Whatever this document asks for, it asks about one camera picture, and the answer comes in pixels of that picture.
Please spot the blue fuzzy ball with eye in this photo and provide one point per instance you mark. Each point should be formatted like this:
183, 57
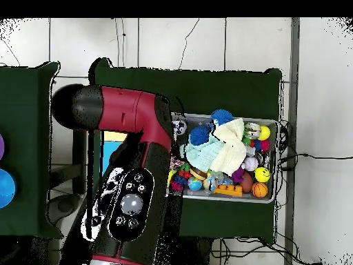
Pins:
222, 116

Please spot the cream knitted cloth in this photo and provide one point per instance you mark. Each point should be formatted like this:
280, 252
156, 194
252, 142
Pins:
231, 149

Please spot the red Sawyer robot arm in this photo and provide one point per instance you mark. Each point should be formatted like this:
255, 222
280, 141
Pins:
124, 110

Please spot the wooden box with three holes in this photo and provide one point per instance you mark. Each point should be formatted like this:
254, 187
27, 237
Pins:
110, 151

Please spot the metal mesh bin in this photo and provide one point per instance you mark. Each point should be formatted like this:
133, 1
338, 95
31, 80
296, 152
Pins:
234, 199

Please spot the black and white soccer ball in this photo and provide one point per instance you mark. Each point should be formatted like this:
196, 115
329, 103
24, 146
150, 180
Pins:
179, 127

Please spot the blue spiky ball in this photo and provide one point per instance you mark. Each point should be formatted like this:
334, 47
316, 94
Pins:
199, 134

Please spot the mint knitted cloth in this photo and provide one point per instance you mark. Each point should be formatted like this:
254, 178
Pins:
202, 156

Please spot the small globe ball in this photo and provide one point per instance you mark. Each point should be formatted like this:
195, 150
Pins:
195, 183

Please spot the orange toy block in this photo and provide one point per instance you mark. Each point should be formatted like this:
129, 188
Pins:
227, 190

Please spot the dark green table cloth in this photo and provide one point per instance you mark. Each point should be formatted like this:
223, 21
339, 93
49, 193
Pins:
220, 88
22, 138

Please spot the plain yellow ball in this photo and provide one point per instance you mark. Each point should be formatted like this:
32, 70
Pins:
264, 133

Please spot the yellow smiley ball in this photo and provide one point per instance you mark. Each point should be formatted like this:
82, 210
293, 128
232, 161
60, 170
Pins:
262, 174

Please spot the orange toy basketball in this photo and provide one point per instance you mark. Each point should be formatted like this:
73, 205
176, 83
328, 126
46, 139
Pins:
259, 190

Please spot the black upright panel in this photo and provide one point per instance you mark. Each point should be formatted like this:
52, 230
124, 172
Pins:
80, 165

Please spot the dark grey stand base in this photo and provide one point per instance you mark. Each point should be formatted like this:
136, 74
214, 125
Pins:
64, 205

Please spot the large purple ball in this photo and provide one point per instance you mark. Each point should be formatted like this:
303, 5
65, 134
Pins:
1, 146

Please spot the large blue ball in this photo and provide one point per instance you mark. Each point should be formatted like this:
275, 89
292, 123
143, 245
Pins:
5, 187

